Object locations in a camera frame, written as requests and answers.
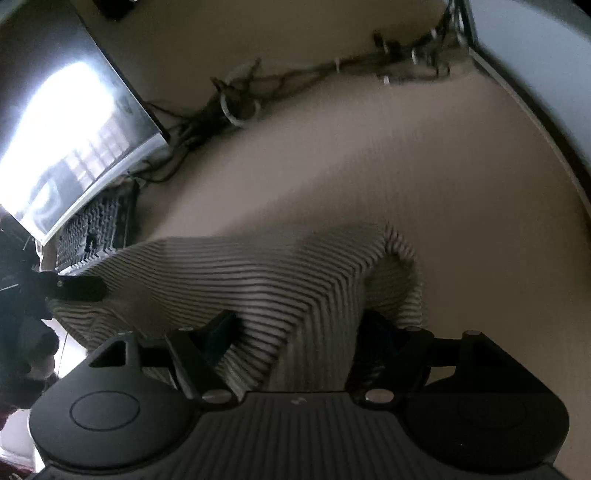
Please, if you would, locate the black cable bundle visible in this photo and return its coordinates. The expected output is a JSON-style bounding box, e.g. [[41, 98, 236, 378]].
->
[[128, 8, 468, 186]]

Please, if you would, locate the left computer monitor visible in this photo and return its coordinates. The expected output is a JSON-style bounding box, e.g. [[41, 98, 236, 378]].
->
[[1, 1, 169, 244]]

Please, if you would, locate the right curved monitor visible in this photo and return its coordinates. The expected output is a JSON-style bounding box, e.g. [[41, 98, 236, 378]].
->
[[458, 1, 590, 209]]

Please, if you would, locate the black keyboard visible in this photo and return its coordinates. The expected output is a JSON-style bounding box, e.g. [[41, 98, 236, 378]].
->
[[55, 181, 139, 274]]

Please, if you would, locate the striped white black garment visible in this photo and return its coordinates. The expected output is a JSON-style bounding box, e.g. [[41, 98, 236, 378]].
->
[[49, 223, 425, 395]]

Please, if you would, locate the white coiled cable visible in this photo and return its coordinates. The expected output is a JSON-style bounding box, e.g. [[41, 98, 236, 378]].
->
[[216, 59, 264, 128]]

